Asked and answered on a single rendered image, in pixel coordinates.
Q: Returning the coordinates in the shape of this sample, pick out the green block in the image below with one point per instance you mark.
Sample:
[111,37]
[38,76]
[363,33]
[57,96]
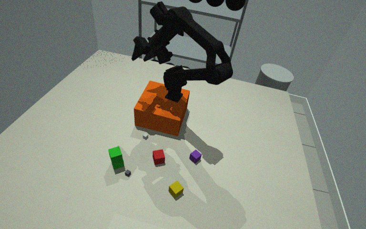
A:
[115,155]
[118,165]

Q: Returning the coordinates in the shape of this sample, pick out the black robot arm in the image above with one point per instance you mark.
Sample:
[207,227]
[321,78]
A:
[177,21]

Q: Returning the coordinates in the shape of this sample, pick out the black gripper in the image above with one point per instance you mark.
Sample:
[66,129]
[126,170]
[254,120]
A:
[143,47]

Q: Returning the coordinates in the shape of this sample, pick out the yellow cube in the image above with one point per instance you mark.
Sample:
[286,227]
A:
[175,189]

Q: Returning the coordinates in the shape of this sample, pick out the purple cube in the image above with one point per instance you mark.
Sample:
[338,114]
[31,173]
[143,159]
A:
[195,156]

